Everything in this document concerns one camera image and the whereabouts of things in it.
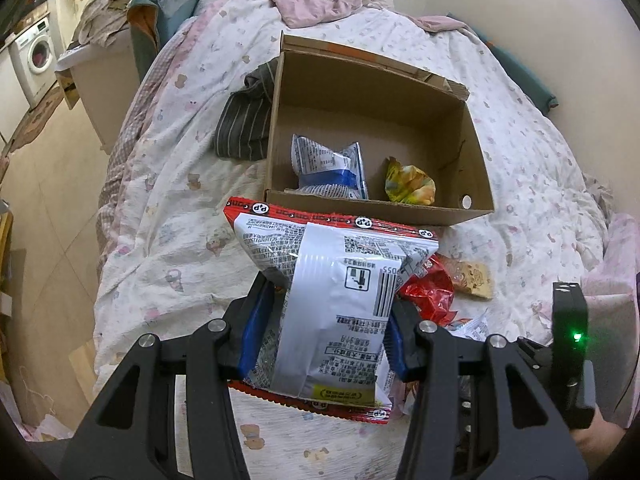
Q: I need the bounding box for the red snack packet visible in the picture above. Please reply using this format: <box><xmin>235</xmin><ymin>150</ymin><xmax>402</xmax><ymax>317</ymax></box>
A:
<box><xmin>397</xmin><ymin>254</ymin><xmax>458</xmax><ymax>328</ymax></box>

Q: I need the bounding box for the teal orange cloth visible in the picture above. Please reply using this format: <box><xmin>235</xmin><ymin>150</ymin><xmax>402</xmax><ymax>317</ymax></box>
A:
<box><xmin>126</xmin><ymin>0</ymin><xmax>206</xmax><ymax>83</ymax></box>

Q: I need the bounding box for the pink fleece cloth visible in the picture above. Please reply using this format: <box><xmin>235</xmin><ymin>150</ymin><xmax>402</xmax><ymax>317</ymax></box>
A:
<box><xmin>580</xmin><ymin>212</ymin><xmax>640</xmax><ymax>428</ymax></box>

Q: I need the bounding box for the cardboard box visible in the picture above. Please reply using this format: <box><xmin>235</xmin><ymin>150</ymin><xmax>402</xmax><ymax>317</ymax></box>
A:
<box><xmin>263</xmin><ymin>31</ymin><xmax>496</xmax><ymax>227</ymax></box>

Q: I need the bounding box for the silver red-edged snack bag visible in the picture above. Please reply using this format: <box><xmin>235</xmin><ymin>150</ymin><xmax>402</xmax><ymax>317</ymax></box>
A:
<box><xmin>222</xmin><ymin>196</ymin><xmax>440</xmax><ymax>425</ymax></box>

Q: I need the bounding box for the white washing machine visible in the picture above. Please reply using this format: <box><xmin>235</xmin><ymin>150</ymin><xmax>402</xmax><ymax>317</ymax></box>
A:
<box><xmin>9</xmin><ymin>16</ymin><xmax>65</xmax><ymax>108</ymax></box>

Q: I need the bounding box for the blue white snack packet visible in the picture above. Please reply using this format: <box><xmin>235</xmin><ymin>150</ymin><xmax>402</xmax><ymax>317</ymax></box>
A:
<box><xmin>285</xmin><ymin>134</ymin><xmax>370</xmax><ymax>201</ymax></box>

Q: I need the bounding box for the beige snack packet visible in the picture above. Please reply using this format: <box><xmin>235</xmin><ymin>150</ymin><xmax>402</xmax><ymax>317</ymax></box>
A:
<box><xmin>442</xmin><ymin>255</ymin><xmax>495</xmax><ymax>301</ymax></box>

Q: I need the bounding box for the white storage bin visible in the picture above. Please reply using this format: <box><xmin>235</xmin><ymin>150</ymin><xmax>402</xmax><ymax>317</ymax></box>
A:
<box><xmin>54</xmin><ymin>35</ymin><xmax>143</xmax><ymax>156</ymax></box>

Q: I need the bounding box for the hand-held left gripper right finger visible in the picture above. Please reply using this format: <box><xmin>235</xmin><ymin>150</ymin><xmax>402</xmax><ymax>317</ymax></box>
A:
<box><xmin>387</xmin><ymin>300</ymin><xmax>588</xmax><ymax>480</ymax></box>

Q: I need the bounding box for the white cabinet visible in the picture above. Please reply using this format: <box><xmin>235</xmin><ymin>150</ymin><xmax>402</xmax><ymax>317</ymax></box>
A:
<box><xmin>0</xmin><ymin>45</ymin><xmax>30</xmax><ymax>141</ymax></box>

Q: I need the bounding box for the white printed snack packet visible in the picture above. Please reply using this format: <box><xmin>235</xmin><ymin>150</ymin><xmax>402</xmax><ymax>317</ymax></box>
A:
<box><xmin>445</xmin><ymin>310</ymin><xmax>491</xmax><ymax>343</ymax></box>

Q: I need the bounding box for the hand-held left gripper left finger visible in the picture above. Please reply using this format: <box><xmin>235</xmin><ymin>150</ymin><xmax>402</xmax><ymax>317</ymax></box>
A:
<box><xmin>60</xmin><ymin>272</ymin><xmax>276</xmax><ymax>480</ymax></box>

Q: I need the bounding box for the plaid bed sheet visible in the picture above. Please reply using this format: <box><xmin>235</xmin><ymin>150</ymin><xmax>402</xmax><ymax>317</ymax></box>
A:
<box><xmin>96</xmin><ymin>35</ymin><xmax>186</xmax><ymax>261</ymax></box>

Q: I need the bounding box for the pile of beige clothes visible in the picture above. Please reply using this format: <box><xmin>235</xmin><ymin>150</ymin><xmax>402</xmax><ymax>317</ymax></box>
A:
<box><xmin>70</xmin><ymin>0</ymin><xmax>211</xmax><ymax>51</ymax></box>

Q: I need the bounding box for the yellow green snack packet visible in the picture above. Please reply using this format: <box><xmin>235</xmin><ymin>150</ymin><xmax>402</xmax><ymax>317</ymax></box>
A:
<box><xmin>382</xmin><ymin>156</ymin><xmax>437</xmax><ymax>206</ymax></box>

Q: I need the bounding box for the patterned floor rug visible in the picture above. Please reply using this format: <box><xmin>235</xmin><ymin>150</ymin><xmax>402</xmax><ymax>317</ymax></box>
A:
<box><xmin>0</xmin><ymin>87</ymin><xmax>66</xmax><ymax>171</ymax></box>

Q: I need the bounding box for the white printed blanket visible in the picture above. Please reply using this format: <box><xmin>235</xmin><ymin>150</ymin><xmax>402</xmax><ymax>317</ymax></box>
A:
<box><xmin>92</xmin><ymin>0</ymin><xmax>616</xmax><ymax>480</ymax></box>

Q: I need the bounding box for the dark striped cloth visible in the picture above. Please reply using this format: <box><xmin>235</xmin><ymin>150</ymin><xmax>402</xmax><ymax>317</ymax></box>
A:
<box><xmin>214</xmin><ymin>57</ymin><xmax>281</xmax><ymax>162</ymax></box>

